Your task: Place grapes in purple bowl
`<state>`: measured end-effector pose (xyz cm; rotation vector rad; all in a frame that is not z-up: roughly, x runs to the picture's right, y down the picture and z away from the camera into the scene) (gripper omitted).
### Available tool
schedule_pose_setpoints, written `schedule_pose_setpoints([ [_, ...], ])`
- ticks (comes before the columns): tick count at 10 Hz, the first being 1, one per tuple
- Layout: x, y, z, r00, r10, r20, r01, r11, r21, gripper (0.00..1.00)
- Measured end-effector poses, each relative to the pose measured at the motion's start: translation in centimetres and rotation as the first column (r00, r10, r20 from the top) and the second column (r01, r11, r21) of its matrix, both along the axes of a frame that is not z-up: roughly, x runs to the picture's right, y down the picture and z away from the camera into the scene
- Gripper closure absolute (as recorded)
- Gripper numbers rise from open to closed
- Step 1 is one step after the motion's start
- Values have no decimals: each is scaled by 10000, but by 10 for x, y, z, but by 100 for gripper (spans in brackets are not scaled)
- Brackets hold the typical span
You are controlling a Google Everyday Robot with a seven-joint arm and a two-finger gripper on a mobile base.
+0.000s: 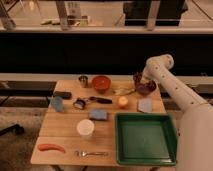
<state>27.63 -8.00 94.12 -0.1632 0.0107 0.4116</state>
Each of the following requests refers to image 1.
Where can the dark grapes bunch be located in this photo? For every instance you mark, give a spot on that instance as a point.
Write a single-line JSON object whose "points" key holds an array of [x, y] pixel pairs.
{"points": [[137, 77]]}

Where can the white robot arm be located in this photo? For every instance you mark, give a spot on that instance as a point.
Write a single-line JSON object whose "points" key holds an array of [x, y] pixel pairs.
{"points": [[195, 142]]}

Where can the red bowl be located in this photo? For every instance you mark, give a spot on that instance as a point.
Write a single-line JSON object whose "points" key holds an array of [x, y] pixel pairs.
{"points": [[101, 83]]}

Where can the purple bowl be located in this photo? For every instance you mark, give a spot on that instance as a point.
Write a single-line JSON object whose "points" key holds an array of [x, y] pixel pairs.
{"points": [[146, 88]]}

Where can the yellow banana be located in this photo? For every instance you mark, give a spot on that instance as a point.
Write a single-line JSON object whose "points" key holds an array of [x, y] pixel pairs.
{"points": [[123, 91]]}

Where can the yellow orange fruit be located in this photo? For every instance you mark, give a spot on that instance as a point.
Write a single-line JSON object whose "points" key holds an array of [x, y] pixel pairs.
{"points": [[122, 101]]}

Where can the small metal cup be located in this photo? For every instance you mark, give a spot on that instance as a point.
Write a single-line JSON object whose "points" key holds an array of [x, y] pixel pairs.
{"points": [[83, 79]]}

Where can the blue sponge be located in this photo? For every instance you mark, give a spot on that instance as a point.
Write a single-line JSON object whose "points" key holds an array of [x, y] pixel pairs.
{"points": [[98, 114]]}

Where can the small dark can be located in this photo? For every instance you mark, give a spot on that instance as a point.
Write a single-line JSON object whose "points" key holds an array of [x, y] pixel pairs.
{"points": [[79, 103]]}

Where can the grey blue cloth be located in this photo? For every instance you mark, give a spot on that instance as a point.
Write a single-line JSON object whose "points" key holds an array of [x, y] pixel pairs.
{"points": [[145, 105]]}

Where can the black rectangular block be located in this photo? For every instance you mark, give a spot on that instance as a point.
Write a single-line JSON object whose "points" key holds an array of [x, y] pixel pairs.
{"points": [[62, 94]]}

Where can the white plastic cup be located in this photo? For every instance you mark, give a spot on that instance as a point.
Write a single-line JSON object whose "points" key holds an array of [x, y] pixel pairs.
{"points": [[85, 128]]}

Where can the wooden table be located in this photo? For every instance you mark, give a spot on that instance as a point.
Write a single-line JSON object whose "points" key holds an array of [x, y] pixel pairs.
{"points": [[60, 128]]}

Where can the light blue cup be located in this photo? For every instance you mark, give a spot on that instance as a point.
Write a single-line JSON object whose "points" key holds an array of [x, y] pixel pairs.
{"points": [[57, 103]]}

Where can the green plastic tray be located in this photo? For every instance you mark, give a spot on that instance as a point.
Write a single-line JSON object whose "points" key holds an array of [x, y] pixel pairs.
{"points": [[145, 139]]}

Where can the metal spoon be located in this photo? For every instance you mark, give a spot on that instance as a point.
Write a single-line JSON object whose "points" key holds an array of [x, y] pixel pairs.
{"points": [[85, 153]]}

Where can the orange carrot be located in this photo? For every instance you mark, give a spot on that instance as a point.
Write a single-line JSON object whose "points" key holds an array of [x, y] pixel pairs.
{"points": [[46, 147]]}

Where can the black handled utensil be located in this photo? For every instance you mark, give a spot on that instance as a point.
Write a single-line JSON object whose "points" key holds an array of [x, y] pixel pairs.
{"points": [[100, 100]]}

